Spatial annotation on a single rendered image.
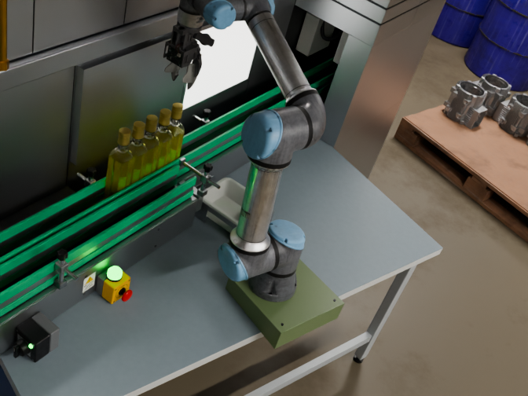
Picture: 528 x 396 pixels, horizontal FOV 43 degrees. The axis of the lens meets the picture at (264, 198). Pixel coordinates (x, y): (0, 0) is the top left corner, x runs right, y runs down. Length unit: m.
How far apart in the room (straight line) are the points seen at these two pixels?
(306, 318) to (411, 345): 1.32
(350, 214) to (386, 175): 1.68
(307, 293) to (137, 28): 0.95
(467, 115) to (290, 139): 3.18
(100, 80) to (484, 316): 2.39
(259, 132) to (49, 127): 0.66
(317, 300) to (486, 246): 2.11
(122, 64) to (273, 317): 0.87
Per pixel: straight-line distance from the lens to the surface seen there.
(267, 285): 2.06
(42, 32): 1.84
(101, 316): 2.04
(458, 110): 4.76
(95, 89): 2.03
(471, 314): 3.65
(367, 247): 2.50
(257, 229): 1.84
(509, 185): 4.41
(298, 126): 1.69
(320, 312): 2.11
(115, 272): 2.01
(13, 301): 1.86
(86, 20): 1.93
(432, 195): 4.29
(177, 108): 2.15
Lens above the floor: 2.34
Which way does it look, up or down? 39 degrees down
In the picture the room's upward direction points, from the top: 18 degrees clockwise
